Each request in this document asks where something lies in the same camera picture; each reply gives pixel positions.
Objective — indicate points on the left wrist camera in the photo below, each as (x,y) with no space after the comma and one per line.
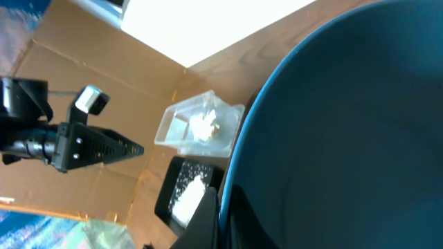
(89,101)

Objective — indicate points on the black plastic tray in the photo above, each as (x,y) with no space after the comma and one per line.
(165,194)

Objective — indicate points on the white napkin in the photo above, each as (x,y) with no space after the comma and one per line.
(204,126)

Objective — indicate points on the dark blue plate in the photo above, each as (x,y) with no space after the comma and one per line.
(345,137)

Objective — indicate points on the pile of white rice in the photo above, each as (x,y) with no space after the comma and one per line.
(190,187)

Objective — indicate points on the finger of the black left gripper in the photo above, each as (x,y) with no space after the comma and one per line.
(107,146)

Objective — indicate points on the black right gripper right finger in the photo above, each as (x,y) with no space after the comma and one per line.
(244,227)

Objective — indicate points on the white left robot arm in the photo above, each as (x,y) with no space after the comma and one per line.
(27,132)

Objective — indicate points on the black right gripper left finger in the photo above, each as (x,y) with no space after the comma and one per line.
(202,231)

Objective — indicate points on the clear plastic bin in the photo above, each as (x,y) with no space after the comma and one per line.
(174,130)

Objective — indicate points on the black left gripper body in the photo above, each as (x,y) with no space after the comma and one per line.
(70,147)

